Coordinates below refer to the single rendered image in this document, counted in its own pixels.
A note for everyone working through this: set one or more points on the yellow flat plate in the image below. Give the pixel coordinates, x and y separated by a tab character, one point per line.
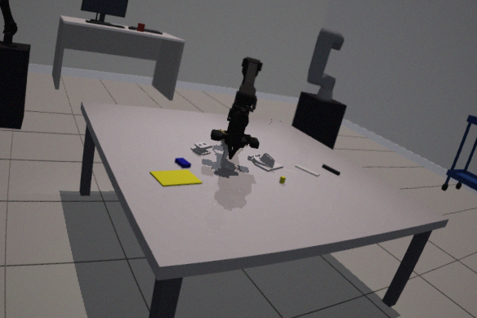
175	178

